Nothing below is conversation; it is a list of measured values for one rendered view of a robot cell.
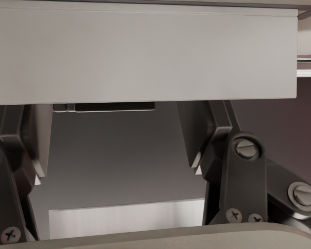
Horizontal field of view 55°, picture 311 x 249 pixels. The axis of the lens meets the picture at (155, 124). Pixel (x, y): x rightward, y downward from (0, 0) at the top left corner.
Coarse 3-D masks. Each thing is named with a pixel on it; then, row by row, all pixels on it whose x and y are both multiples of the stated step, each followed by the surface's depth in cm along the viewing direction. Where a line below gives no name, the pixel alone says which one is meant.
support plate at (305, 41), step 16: (176, 0) 7; (192, 0) 7; (208, 0) 7; (224, 0) 7; (240, 0) 7; (256, 0) 7; (272, 0) 7; (288, 0) 7; (304, 0) 7; (304, 32) 10; (304, 48) 14
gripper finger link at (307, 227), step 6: (270, 204) 10; (270, 210) 10; (276, 210) 9; (282, 210) 9; (270, 216) 10; (276, 216) 10; (282, 216) 9; (288, 216) 9; (276, 222) 10; (282, 222) 9; (288, 222) 9; (294, 222) 9; (300, 222) 9; (306, 222) 9; (300, 228) 9; (306, 228) 9
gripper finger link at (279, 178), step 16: (192, 112) 11; (208, 112) 10; (224, 112) 10; (192, 128) 11; (208, 128) 10; (224, 128) 9; (240, 128) 10; (192, 144) 11; (208, 144) 10; (224, 144) 10; (192, 160) 11; (208, 160) 10; (272, 160) 10; (208, 176) 11; (272, 176) 9; (288, 176) 9; (272, 192) 9; (288, 192) 9; (304, 192) 9; (288, 208) 9; (304, 208) 9
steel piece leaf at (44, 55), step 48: (0, 0) 6; (48, 0) 6; (0, 48) 6; (48, 48) 6; (96, 48) 7; (144, 48) 7; (192, 48) 7; (240, 48) 7; (288, 48) 7; (0, 96) 6; (48, 96) 6; (96, 96) 7; (144, 96) 7; (192, 96) 7; (240, 96) 7; (288, 96) 7
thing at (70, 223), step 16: (80, 208) 16; (96, 208) 16; (112, 208) 17; (128, 208) 17; (144, 208) 17; (160, 208) 17; (176, 208) 17; (192, 208) 17; (64, 224) 16; (80, 224) 16; (96, 224) 16; (112, 224) 17; (128, 224) 17; (144, 224) 17; (160, 224) 17; (176, 224) 17; (192, 224) 17
